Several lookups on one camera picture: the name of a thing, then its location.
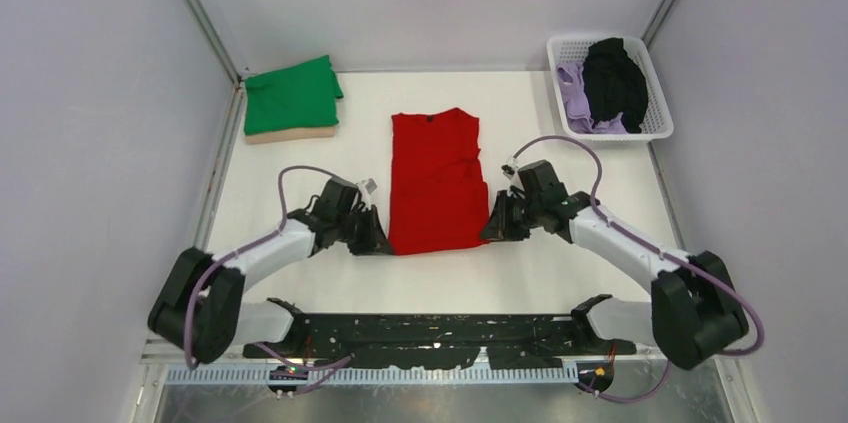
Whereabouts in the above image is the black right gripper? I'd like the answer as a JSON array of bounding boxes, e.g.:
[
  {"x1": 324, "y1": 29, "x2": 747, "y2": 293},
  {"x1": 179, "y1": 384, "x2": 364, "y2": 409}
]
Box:
[{"x1": 481, "y1": 189, "x2": 544, "y2": 242}]

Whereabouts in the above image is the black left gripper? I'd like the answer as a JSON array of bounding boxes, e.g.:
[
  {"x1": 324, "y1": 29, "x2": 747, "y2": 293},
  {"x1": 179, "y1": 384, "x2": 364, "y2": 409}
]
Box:
[{"x1": 334, "y1": 204, "x2": 392, "y2": 256}]

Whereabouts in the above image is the red t-shirt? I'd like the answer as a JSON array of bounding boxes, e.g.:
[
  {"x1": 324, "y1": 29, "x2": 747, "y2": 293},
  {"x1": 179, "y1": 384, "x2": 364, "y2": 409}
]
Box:
[{"x1": 388, "y1": 108, "x2": 489, "y2": 256}]

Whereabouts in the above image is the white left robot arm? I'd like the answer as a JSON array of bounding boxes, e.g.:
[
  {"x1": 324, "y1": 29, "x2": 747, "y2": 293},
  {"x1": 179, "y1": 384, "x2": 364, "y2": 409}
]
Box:
[{"x1": 147, "y1": 177, "x2": 393, "y2": 368}]

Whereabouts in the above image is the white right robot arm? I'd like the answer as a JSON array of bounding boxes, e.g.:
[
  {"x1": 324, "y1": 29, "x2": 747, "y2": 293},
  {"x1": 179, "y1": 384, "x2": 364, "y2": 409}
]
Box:
[{"x1": 480, "y1": 160, "x2": 750, "y2": 370}]

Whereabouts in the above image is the folded beige t-shirt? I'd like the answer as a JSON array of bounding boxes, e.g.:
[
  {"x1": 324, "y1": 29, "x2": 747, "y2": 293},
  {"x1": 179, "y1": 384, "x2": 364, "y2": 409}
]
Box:
[{"x1": 245, "y1": 126, "x2": 336, "y2": 145}]

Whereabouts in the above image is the lilac t-shirt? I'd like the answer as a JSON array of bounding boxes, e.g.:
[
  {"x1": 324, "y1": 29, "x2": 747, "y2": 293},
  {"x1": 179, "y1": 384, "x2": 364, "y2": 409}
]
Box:
[{"x1": 555, "y1": 61, "x2": 627, "y2": 134}]

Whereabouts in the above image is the folded green t-shirt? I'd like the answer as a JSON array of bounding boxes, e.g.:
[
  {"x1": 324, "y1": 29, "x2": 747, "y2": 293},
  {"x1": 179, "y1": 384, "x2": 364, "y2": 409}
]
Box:
[{"x1": 244, "y1": 55, "x2": 344, "y2": 136}]

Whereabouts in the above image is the white plastic laundry basket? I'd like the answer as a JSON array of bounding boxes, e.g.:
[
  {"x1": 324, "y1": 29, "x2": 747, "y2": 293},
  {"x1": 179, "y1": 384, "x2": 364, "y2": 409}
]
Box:
[{"x1": 547, "y1": 35, "x2": 674, "y2": 144}]

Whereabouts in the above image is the black t-shirt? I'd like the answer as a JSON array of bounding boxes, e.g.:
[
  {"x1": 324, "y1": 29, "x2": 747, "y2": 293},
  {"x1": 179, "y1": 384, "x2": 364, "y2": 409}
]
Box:
[{"x1": 583, "y1": 38, "x2": 649, "y2": 134}]

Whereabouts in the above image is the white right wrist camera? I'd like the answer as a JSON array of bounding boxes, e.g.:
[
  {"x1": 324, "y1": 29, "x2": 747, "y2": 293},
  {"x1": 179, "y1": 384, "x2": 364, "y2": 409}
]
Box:
[{"x1": 501, "y1": 159, "x2": 518, "y2": 178}]

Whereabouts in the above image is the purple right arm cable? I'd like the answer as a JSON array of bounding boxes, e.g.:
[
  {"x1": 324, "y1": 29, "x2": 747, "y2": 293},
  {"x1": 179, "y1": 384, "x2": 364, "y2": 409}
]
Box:
[{"x1": 511, "y1": 135, "x2": 766, "y2": 405}]

